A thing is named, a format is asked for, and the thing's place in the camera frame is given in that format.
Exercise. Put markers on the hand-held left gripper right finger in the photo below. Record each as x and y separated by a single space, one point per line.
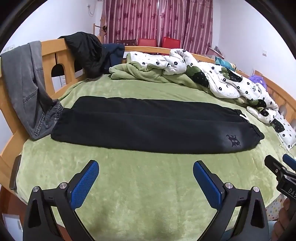
208 185

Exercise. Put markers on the green fleece bed sheet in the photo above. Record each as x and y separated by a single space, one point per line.
143 192

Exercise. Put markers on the black pants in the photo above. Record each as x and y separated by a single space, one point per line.
148 125

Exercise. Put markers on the grey jeans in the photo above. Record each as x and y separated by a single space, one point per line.
24 88

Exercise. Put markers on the wooden coat rack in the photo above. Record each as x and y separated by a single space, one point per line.
99 30

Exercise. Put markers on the red patterned curtain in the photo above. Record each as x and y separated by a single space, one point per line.
143 20

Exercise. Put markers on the white wall socket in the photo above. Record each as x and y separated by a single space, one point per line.
265 53

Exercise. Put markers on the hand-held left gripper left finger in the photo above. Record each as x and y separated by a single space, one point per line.
84 183

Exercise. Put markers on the star print cloth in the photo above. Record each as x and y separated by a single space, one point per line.
275 207

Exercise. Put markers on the white floral quilt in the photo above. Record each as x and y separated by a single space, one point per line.
222 76

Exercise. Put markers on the navy blue garment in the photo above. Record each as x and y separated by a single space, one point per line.
114 54

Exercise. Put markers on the wooden bed frame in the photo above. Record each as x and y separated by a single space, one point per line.
49 58

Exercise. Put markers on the purple plush item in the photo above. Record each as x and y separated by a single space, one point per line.
257 80

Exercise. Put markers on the white box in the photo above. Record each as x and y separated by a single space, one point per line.
12 226

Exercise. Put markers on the dark flat phone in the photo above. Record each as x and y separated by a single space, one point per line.
15 173

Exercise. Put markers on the person's right hand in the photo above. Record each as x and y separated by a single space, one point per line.
285 222

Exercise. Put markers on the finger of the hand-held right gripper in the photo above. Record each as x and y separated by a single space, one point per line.
275 165
289 160

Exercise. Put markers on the red chair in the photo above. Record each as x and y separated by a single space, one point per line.
171 42
146 42

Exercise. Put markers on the teal pillow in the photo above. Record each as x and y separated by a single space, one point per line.
223 62

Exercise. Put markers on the black jacket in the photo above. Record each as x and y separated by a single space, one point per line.
89 53

